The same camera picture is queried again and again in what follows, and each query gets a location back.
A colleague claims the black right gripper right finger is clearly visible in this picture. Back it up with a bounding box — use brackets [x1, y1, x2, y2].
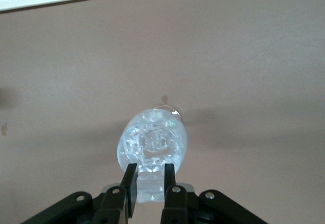
[160, 163, 189, 224]

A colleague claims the clear ice cube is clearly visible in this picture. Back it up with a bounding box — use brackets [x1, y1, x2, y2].
[141, 127, 171, 156]
[136, 164, 166, 204]

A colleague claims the clear wine glass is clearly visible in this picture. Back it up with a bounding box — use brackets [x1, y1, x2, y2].
[116, 104, 190, 176]

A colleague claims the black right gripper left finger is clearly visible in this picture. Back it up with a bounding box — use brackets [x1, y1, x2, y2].
[91, 163, 139, 224]

